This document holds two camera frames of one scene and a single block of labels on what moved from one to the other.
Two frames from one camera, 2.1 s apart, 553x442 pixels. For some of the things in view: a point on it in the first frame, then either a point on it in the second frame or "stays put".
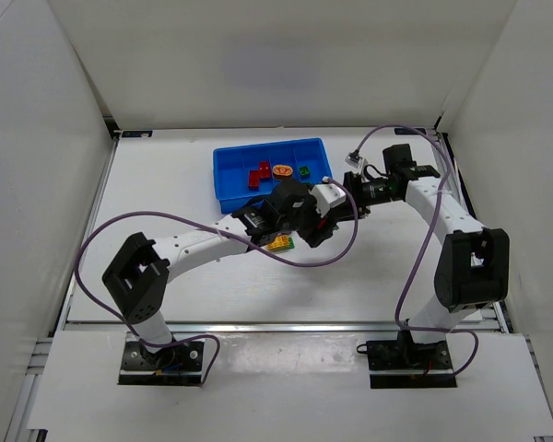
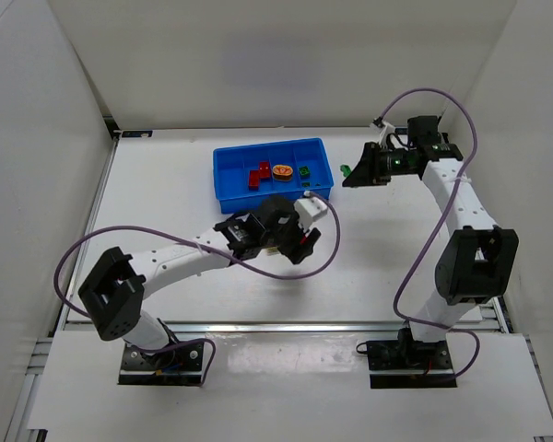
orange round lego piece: x=282 y=170 stays put
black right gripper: x=351 y=190 → x=374 y=165
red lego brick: x=264 y=169 stays put
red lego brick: x=253 y=180 stays put
